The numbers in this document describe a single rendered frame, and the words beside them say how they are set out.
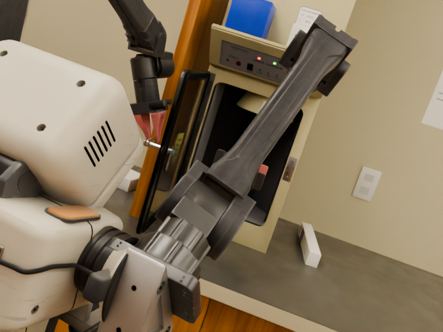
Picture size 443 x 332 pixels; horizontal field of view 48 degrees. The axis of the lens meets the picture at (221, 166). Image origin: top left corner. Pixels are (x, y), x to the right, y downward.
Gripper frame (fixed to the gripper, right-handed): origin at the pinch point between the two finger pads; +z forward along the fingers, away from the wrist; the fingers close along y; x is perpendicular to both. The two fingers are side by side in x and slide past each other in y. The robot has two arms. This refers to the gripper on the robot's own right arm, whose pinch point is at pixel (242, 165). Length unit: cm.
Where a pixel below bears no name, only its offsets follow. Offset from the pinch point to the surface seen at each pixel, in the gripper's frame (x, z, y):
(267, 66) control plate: -27.5, -1.9, 1.9
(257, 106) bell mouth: -15.9, 6.8, 2.1
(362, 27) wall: -48, 48, -19
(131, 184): 21.5, 13.4, 33.1
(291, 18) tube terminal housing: -40.9, 5.0, 0.9
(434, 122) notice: -26, 48, -53
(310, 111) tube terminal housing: -19.4, 4.7, -12.4
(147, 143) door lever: -2.8, -24.2, 20.5
